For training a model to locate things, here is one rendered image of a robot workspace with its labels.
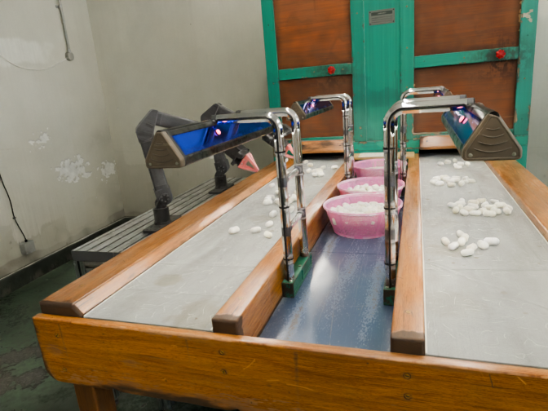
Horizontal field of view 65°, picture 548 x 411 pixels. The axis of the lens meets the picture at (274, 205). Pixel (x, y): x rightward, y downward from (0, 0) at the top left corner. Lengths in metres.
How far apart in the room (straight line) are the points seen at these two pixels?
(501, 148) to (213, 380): 0.64
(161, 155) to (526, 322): 0.72
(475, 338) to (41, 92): 3.30
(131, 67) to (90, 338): 3.17
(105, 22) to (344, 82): 2.30
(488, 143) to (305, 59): 1.91
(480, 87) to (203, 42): 2.10
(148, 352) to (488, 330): 0.63
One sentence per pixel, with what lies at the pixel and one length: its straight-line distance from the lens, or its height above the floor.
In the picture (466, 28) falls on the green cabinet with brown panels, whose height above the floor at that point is 1.38.
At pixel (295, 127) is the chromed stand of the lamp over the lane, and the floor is 1.07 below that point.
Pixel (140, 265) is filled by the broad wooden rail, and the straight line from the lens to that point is 1.17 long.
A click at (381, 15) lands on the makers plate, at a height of 1.48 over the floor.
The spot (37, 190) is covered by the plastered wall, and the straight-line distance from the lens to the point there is 3.51.
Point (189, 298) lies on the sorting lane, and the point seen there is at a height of 0.74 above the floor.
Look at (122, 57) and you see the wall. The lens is 3.99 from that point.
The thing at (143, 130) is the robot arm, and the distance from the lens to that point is 1.69.
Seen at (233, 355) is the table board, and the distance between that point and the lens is 0.83.
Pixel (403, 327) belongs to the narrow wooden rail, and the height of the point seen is 0.76.
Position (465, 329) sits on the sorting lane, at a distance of 0.84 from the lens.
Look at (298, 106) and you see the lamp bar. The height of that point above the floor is 1.09.
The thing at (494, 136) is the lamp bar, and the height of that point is 1.08.
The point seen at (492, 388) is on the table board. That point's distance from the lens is 0.77.
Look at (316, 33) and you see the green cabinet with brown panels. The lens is 2.53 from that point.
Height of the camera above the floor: 1.17
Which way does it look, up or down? 15 degrees down
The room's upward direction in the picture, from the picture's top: 5 degrees counter-clockwise
